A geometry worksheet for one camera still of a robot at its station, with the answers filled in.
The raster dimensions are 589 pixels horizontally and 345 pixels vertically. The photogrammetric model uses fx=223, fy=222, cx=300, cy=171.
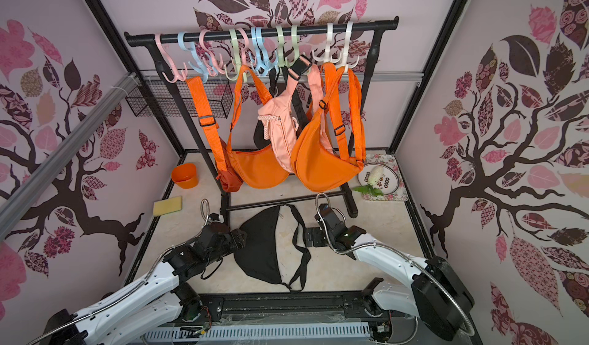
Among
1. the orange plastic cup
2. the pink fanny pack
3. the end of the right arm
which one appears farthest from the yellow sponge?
the end of the right arm

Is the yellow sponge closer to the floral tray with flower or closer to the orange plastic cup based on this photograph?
the orange plastic cup

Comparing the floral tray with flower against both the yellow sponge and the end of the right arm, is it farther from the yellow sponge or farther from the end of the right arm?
the yellow sponge

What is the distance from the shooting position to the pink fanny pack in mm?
613

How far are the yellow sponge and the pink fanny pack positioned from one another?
568mm

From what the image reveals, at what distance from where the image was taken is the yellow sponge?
991mm
